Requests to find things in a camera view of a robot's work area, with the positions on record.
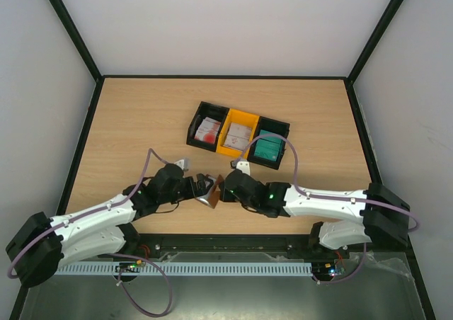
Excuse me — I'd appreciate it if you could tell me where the black metal frame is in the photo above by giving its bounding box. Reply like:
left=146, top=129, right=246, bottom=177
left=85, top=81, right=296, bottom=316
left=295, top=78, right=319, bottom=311
left=8, top=0, right=436, bottom=320

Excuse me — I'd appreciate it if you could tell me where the black plastic bin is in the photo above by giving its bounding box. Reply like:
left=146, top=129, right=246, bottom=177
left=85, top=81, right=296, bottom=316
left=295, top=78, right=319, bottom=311
left=186, top=101, right=229, bottom=152
left=247, top=116, right=290, bottom=170

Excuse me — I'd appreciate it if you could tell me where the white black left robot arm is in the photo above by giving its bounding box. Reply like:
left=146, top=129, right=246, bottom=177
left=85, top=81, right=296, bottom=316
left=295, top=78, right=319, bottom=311
left=6, top=164, right=219, bottom=288

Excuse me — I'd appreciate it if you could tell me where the green card stack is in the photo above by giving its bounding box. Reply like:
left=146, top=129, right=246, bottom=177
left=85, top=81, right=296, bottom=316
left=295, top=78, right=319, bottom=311
left=253, top=137, right=282, bottom=162

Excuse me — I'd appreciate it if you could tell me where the yellow plastic bin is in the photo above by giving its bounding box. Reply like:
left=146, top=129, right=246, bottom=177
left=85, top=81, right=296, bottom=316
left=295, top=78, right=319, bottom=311
left=216, top=109, right=260, bottom=157

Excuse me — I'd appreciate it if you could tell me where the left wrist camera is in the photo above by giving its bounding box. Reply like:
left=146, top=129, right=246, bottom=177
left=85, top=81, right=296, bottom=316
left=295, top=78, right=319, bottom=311
left=175, top=158, right=190, bottom=172

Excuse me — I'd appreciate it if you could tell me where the black plastic bin right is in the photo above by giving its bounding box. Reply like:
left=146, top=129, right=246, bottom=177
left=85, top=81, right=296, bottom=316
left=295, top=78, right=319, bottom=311
left=247, top=116, right=290, bottom=170

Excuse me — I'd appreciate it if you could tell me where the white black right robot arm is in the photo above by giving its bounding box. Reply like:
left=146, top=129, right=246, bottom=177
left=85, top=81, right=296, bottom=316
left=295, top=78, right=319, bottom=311
left=220, top=168, right=410, bottom=258

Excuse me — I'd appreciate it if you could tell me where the brown leather card holder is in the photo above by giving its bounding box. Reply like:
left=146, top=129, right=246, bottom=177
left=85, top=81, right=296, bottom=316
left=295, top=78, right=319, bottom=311
left=195, top=175, right=224, bottom=209

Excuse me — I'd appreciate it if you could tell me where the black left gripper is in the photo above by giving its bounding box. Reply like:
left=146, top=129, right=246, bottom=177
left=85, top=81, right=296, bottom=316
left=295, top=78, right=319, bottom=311
left=159, top=174, right=214, bottom=205

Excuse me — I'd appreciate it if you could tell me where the black plastic bin left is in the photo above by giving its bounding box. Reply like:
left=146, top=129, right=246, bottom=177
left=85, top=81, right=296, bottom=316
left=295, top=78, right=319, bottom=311
left=186, top=101, right=229, bottom=152

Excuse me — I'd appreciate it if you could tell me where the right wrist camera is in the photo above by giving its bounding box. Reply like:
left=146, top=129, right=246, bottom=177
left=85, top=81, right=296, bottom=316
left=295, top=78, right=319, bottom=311
left=230, top=159, right=251, bottom=175

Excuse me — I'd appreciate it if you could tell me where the light blue cable duct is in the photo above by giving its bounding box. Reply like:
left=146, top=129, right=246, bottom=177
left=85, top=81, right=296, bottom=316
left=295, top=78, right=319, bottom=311
left=56, top=261, right=312, bottom=277

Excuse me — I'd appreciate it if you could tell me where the red white card stack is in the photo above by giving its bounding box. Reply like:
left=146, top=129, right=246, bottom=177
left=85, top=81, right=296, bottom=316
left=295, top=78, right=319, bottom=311
left=194, top=117, right=221, bottom=144

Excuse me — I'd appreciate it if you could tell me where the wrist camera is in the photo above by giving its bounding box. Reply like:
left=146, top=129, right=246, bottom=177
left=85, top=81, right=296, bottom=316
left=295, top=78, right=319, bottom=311
left=230, top=159, right=251, bottom=175
left=175, top=158, right=190, bottom=172

